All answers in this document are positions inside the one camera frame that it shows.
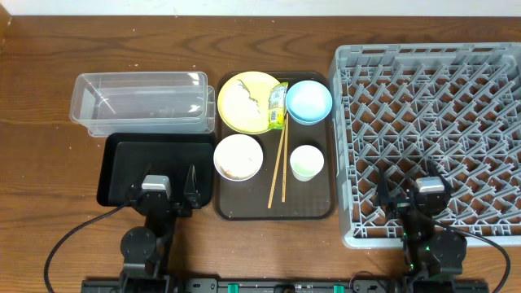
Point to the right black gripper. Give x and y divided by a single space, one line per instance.
383 195

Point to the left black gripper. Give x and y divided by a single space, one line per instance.
161 202

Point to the white rice bowl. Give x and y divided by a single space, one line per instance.
239 144

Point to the white cup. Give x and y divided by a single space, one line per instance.
306 162

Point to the white napkin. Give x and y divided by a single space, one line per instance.
238 102

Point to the light blue bowl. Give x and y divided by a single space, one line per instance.
308 102

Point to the yellow plate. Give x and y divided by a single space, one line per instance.
259 84

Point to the green snack wrapper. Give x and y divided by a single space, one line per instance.
277 106

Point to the pile of rice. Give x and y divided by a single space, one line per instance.
236 168

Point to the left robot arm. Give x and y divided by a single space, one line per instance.
146 248

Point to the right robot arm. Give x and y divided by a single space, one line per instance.
434 256

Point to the black food waste tray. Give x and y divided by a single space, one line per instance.
126 155

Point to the grey dishwasher rack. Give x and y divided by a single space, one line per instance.
398 107

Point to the clear plastic waste bin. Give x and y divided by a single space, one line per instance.
143 102

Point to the brown serving tray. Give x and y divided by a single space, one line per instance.
248 200

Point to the left wooden chopstick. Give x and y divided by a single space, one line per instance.
276 167

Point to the wooden chopstick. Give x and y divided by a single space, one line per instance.
285 150
276 167

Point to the right wooden chopstick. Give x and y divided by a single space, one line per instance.
285 150

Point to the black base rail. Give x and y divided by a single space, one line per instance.
208 285

